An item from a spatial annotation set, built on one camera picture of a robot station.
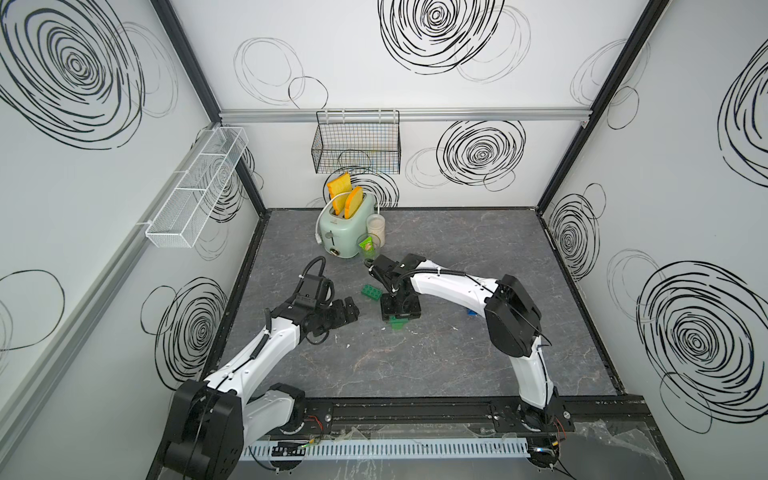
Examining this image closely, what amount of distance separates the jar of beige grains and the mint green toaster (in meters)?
0.01

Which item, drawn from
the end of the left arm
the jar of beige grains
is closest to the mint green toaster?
the jar of beige grains

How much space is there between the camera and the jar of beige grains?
104 cm

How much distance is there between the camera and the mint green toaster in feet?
3.19

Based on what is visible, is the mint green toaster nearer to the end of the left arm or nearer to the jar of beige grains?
the jar of beige grains
